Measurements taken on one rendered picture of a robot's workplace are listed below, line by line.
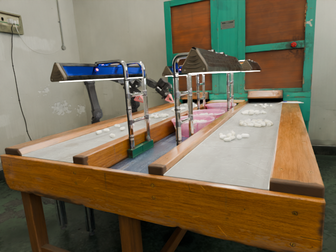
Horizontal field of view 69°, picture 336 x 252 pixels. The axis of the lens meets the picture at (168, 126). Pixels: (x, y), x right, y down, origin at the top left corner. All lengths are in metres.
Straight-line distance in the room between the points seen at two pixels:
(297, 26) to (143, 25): 2.06
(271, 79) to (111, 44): 2.43
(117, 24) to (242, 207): 3.51
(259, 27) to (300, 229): 2.01
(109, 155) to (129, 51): 2.85
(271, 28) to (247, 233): 2.00
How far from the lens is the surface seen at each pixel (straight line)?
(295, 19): 2.48
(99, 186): 0.90
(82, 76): 1.09
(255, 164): 0.84
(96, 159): 1.00
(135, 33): 3.76
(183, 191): 0.73
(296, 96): 2.44
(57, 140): 1.34
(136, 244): 1.03
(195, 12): 2.65
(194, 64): 0.72
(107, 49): 3.99
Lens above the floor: 1.03
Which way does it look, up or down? 11 degrees down
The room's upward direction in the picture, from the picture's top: 3 degrees counter-clockwise
